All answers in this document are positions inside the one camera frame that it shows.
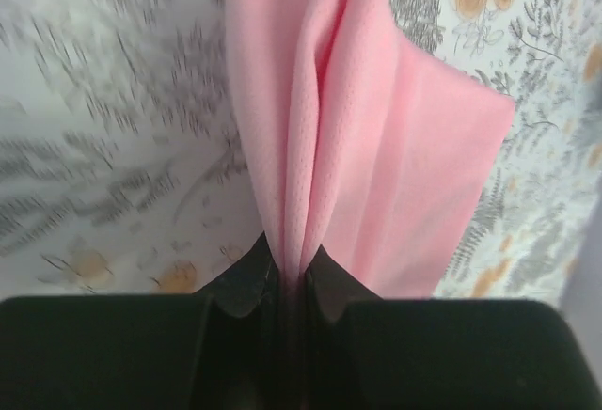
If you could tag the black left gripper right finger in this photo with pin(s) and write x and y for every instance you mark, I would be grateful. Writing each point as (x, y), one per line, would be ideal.
(367, 352)

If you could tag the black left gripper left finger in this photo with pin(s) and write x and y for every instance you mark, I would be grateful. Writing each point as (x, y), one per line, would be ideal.
(210, 349)

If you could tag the pink t shirt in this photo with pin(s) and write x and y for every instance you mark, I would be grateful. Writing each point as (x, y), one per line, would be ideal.
(358, 142)

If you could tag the floral patterned table mat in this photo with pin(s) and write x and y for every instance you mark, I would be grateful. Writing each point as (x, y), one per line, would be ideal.
(122, 168)

